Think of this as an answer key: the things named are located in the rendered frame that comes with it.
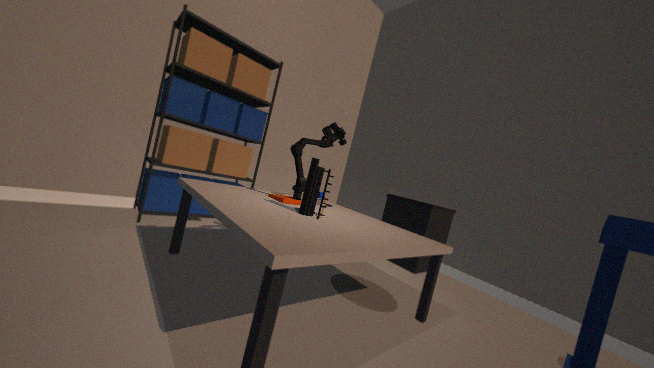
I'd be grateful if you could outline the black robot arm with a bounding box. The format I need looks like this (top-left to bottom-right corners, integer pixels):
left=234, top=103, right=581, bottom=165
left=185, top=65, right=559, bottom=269
left=291, top=126, right=346, bottom=200

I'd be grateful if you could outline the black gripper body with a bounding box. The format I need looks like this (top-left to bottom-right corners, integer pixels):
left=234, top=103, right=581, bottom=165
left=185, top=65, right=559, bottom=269
left=330, top=122, right=347, bottom=146

